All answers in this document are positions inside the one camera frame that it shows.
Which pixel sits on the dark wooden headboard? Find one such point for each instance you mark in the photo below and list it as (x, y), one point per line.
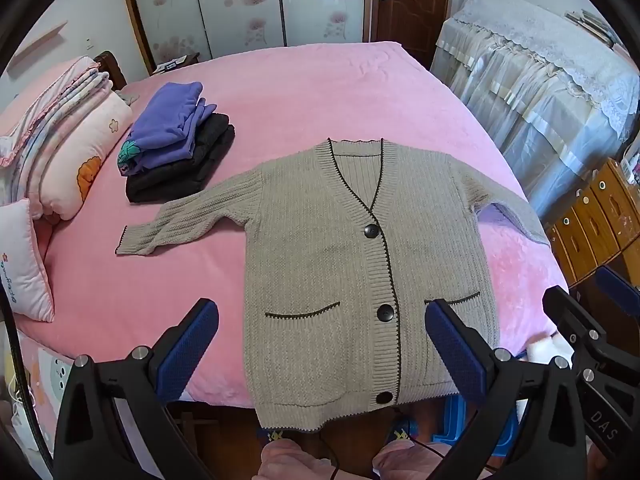
(112, 67)

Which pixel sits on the pink wall shelf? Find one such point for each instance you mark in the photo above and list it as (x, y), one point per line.
(42, 37)

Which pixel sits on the black folded garment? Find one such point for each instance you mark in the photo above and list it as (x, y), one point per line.
(200, 160)

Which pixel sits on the patterned slipper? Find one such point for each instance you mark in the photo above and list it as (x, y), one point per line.
(275, 435)
(401, 432)

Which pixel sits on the white wall switch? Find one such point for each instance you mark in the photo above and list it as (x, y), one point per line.
(89, 43)

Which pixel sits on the large pink flower-print pillow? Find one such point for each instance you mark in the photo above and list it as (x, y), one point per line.
(85, 150)

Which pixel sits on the folded striped pink quilt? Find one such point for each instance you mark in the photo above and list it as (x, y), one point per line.
(55, 95)

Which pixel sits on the stack of books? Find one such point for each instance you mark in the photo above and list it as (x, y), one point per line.
(592, 25)

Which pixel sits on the beige knit cardigan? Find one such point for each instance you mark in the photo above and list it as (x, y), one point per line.
(320, 260)

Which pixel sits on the wooden nightstand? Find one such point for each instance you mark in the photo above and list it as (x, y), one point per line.
(185, 60)

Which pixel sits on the brown wooden door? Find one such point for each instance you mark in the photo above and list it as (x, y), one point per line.
(410, 15)

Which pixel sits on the person's left leg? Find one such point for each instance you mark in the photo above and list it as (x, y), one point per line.
(295, 462)

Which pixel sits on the person's right leg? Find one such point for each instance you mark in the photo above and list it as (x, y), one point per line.
(410, 462)

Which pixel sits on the person's leg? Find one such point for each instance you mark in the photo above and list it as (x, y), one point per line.
(410, 462)
(295, 462)

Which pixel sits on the small pink square pillow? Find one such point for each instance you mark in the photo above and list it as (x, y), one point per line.
(20, 260)

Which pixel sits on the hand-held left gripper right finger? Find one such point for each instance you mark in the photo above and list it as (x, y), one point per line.
(455, 355)

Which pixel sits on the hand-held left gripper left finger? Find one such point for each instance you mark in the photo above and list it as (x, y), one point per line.
(187, 350)

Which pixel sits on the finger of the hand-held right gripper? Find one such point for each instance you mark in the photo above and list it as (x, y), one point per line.
(565, 310)
(620, 287)

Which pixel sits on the purple folded garment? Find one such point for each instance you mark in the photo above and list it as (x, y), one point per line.
(170, 115)

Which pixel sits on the white fluffy cloth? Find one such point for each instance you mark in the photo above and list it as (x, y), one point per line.
(547, 347)

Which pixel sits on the floral sliding-door wardrobe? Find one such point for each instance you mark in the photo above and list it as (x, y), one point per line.
(240, 5)

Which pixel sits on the blue plastic box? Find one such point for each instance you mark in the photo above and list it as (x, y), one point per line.
(455, 420)

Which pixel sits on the pink bed blanket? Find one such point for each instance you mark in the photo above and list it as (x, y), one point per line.
(350, 95)

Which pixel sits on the wooden drawer cabinet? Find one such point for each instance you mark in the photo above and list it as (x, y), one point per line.
(595, 225)

